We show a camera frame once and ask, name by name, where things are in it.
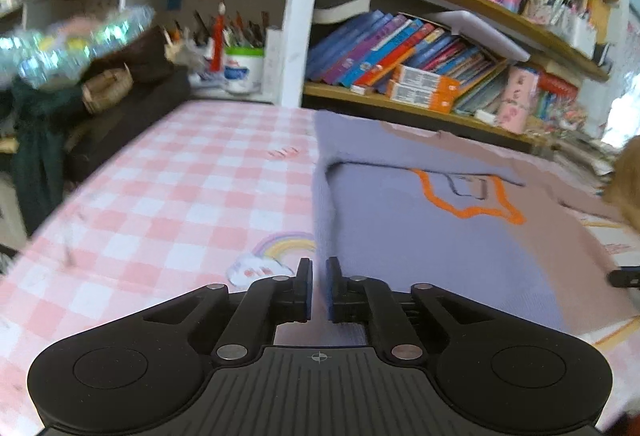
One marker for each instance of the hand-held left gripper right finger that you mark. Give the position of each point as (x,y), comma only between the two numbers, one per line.
(334,301)

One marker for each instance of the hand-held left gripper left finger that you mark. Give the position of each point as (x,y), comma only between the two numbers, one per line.
(306,296)

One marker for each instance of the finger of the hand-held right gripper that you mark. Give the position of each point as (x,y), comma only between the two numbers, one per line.
(625,277)

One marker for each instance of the purple and mauve sweater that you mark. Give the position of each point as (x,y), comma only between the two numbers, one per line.
(400,226)

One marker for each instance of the ginger furry pet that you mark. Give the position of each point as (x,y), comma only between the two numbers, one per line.
(627,186)

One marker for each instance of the stack of magazines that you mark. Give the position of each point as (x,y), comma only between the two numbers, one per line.
(580,156)

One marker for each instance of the pink checkered desk mat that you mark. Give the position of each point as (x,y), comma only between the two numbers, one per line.
(175,191)

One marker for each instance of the thick red dictionary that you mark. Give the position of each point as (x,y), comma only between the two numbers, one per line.
(557,84)

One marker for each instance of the pink cylindrical tin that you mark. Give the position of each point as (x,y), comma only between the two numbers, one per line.
(515,101)

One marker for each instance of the small white block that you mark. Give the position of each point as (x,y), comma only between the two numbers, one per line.
(361,90)

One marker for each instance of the white charger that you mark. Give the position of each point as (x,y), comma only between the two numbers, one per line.
(485,115)

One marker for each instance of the orange and white box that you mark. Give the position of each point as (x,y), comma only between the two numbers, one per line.
(417,97)
(425,79)

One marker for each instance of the white pen cup blue label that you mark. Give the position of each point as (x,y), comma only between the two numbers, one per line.
(242,71)

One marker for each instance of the white storage box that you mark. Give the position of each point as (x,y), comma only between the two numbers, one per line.
(584,36)

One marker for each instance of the dark brown bag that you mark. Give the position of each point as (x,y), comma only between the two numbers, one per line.
(140,106)

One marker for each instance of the white and wooden bookshelf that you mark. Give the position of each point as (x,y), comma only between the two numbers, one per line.
(295,41)

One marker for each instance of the row of colourful slanted books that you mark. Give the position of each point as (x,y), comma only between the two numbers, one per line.
(375,46)

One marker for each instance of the small woven basket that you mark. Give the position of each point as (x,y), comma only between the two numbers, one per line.
(107,89)

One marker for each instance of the open thick book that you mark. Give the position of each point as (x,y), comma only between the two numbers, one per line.
(342,10)

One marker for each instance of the dark green cloth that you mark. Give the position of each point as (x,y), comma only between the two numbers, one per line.
(35,156)

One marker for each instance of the iridescent plastic wrap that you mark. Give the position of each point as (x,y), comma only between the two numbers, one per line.
(75,46)

